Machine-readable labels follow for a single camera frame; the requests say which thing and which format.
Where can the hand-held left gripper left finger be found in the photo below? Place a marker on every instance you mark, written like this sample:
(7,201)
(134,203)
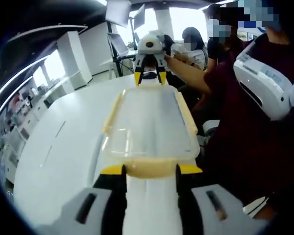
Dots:
(98,210)

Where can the black tripod stand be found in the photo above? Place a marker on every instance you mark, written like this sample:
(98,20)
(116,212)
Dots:
(123,64)

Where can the white chair part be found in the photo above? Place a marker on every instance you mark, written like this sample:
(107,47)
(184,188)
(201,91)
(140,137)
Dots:
(209,129)

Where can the large black monitor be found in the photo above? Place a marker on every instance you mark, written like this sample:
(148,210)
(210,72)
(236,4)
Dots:
(117,12)

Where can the white square pillar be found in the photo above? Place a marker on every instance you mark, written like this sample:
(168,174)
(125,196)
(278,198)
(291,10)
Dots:
(73,61)

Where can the person in maroon shirt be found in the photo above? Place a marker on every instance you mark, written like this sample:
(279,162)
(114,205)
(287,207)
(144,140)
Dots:
(235,151)

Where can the clear container with yellow clips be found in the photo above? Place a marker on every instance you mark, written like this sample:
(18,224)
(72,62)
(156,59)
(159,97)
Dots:
(149,122)

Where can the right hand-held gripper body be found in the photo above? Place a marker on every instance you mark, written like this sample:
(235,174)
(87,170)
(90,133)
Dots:
(144,50)

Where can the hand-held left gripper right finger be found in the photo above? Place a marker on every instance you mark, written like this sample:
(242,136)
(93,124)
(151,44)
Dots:
(210,210)

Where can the small black monitor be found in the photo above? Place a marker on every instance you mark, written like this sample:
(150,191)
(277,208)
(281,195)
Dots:
(139,16)

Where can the row of white office desks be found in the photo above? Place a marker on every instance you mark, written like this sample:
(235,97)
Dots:
(19,117)

